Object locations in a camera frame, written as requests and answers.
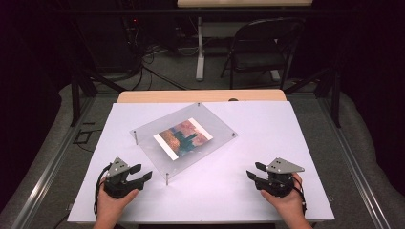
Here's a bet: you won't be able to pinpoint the painted picture print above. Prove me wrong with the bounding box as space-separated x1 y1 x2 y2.
153 117 214 161

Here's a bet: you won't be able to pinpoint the black metal stand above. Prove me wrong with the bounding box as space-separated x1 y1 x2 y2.
70 68 128 128
284 66 342 129

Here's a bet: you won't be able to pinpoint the wooden table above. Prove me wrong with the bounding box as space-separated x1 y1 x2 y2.
117 89 288 104

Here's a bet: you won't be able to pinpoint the white-legged background table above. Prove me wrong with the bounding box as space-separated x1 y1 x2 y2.
177 0 314 82

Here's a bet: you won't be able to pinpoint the black folding chair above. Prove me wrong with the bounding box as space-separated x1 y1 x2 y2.
220 17 306 91

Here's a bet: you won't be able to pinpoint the person's left hand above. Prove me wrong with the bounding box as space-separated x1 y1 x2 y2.
96 182 139 220

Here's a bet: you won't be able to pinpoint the person's right hand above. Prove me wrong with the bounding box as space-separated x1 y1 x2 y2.
261 173 306 220

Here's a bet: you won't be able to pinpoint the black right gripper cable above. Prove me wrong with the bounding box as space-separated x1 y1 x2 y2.
291 176 309 218

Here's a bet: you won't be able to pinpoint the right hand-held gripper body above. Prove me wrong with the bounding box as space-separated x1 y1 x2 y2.
258 157 306 198

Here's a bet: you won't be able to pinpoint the black floor cables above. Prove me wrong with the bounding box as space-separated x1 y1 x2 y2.
126 44 189 92

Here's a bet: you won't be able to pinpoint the white board sheet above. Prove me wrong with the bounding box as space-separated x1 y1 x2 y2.
67 100 335 223

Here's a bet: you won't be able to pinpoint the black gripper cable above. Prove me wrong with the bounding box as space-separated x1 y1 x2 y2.
93 164 111 220
291 176 309 218

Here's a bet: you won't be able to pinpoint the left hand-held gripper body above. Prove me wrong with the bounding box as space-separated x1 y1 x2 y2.
103 156 141 199

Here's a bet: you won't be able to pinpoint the aluminium rail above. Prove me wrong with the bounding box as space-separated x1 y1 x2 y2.
9 94 97 229
317 94 394 229

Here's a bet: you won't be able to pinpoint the clear acrylic photo frame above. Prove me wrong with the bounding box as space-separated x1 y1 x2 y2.
129 102 239 186

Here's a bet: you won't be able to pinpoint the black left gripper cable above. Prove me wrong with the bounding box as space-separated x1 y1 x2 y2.
93 164 111 220

